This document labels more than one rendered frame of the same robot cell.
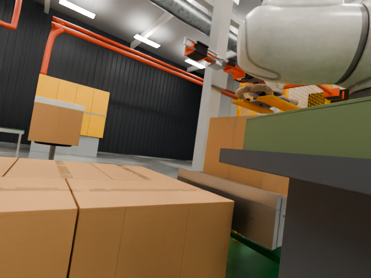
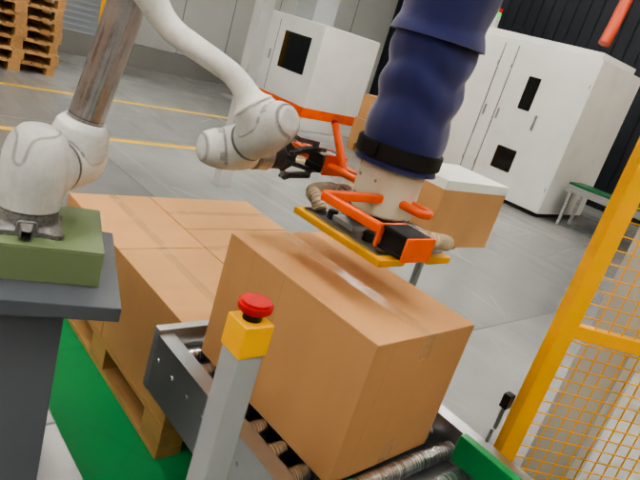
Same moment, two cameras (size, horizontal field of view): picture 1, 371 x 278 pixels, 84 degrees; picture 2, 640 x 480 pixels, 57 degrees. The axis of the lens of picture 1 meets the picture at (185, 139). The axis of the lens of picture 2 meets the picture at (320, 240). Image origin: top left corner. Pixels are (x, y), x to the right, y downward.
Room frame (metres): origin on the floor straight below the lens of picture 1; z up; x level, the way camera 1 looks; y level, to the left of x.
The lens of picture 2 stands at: (0.90, -1.96, 1.53)
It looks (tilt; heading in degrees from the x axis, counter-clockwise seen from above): 18 degrees down; 80
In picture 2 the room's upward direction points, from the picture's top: 17 degrees clockwise
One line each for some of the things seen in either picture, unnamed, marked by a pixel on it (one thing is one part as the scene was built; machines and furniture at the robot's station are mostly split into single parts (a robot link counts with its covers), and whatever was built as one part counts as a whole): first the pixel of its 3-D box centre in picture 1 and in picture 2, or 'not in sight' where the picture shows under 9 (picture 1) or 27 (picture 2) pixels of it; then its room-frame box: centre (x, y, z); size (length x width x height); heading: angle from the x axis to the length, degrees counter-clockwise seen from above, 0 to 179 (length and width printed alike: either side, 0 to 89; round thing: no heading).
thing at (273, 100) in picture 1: (280, 101); (348, 229); (1.22, -0.54, 1.10); 0.34 x 0.10 x 0.05; 126
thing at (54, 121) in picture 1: (57, 123); (442, 203); (2.16, 1.36, 0.82); 0.60 x 0.40 x 0.40; 33
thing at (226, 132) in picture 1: (262, 157); (329, 338); (1.28, -0.49, 0.75); 0.60 x 0.40 x 0.40; 127
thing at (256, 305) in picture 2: not in sight; (254, 309); (1.00, -0.95, 1.02); 0.07 x 0.07 x 0.04
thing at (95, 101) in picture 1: (70, 119); not in sight; (7.40, 4.24, 1.24); 2.22 x 0.91 x 2.48; 126
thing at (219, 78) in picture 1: (220, 74); not in sight; (2.26, -0.29, 1.62); 0.20 x 0.05 x 0.30; 125
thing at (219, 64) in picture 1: (216, 63); not in sight; (1.03, -0.11, 1.19); 0.07 x 0.07 x 0.04; 36
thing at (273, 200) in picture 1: (216, 182); (251, 324); (1.09, -0.19, 0.58); 0.70 x 0.03 x 0.06; 35
